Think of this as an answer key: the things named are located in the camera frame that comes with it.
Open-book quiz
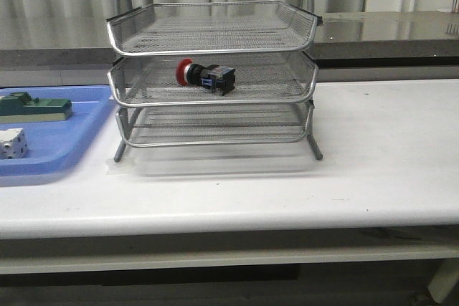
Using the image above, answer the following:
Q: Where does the red emergency stop button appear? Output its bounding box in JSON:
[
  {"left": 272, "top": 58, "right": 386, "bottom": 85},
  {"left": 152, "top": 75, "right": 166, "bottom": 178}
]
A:
[{"left": 176, "top": 58, "right": 235, "bottom": 95}]

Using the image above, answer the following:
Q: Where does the silver mesh tray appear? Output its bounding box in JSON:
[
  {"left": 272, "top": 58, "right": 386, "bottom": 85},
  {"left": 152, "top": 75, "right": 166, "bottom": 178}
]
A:
[
  {"left": 108, "top": 51, "right": 318, "bottom": 107},
  {"left": 115, "top": 101, "right": 313, "bottom": 148},
  {"left": 107, "top": 1, "right": 322, "bottom": 57}
]

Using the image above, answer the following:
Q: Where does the blue plastic tray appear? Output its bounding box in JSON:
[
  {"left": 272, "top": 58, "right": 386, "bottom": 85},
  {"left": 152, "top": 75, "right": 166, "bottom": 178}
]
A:
[{"left": 1, "top": 85, "right": 115, "bottom": 177}]

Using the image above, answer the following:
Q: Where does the dark back counter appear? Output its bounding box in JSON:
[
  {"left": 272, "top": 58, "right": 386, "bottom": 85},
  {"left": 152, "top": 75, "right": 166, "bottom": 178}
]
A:
[{"left": 1, "top": 11, "right": 458, "bottom": 68}]

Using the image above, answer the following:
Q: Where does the green terminal block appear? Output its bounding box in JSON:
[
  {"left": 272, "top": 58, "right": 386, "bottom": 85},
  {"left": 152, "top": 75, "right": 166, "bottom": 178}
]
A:
[{"left": 1, "top": 92, "right": 72, "bottom": 123}]

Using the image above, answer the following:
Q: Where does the white grey metal block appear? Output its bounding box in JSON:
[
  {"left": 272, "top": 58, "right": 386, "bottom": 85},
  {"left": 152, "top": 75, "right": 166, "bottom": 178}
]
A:
[{"left": 0, "top": 128, "right": 29, "bottom": 159}]

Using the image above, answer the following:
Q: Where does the white table leg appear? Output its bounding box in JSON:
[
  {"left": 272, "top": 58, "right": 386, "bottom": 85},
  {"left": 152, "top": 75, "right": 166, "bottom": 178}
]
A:
[{"left": 427, "top": 258, "right": 459, "bottom": 303}]

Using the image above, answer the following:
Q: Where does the grey metal rack frame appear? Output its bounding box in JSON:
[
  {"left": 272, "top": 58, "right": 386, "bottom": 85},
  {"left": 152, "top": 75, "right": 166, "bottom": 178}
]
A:
[{"left": 113, "top": 53, "right": 322, "bottom": 161}]

